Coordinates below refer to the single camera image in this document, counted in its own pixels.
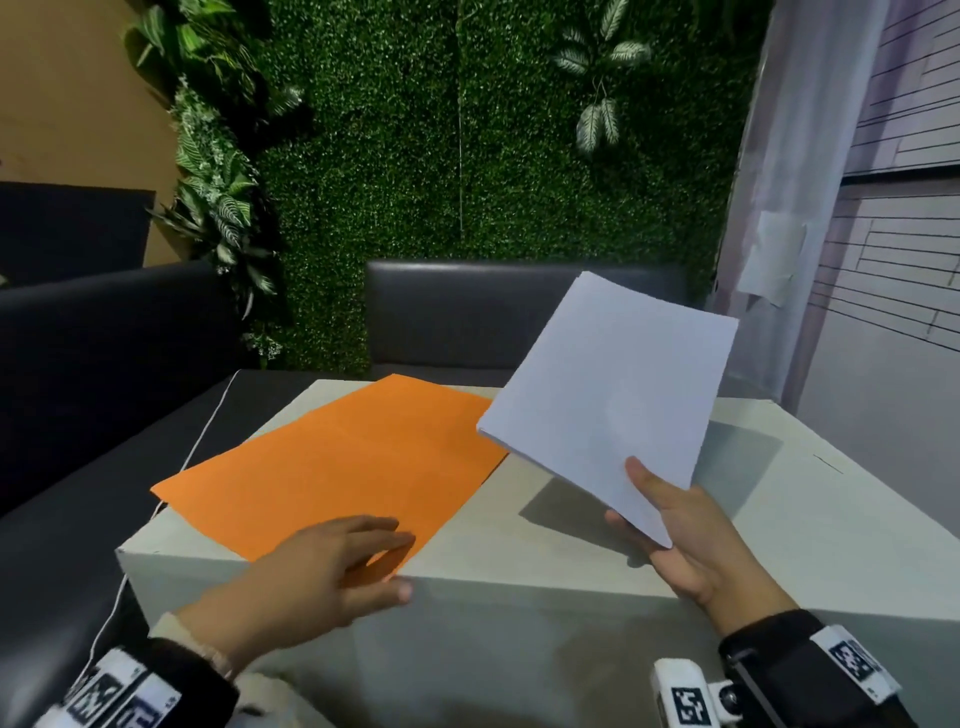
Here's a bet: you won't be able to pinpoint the black left wrist strap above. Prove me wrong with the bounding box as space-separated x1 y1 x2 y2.
33 637 241 728

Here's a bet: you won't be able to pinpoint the black sofa backrest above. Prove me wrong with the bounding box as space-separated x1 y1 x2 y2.
0 182 157 286

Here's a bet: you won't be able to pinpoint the person's right hand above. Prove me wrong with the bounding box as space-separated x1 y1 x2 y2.
605 455 800 637

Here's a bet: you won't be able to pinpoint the person's left hand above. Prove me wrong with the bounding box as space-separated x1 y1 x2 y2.
176 515 416 673

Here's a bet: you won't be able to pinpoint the thin white cable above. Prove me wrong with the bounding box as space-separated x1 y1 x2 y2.
71 369 243 699

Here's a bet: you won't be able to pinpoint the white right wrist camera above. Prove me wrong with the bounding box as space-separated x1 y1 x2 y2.
650 658 744 728

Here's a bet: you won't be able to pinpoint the black leather sofa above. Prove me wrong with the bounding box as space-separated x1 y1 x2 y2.
0 260 376 728

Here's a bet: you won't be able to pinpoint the black leather bench backrest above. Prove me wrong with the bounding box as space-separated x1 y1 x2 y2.
365 260 691 384

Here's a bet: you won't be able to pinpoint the artificial fern plant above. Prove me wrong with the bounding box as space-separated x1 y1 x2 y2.
123 0 305 365

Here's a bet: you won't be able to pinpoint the orange folder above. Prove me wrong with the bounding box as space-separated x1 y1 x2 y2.
149 373 510 583

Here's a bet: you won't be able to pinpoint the hanging striped fern leaves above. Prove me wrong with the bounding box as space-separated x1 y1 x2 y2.
553 0 654 155

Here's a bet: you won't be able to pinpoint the white sheer curtain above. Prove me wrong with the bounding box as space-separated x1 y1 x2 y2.
708 0 894 410

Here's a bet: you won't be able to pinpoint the gathered white paper bundle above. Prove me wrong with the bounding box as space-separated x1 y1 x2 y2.
476 271 740 549

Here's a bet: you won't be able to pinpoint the artificial green hedge panel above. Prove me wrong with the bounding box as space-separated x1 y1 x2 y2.
254 0 774 376

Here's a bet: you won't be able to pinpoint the white paper note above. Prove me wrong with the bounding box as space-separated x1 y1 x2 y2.
737 209 809 309

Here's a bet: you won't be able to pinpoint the person's left forearm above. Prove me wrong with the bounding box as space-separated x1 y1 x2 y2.
149 613 241 680

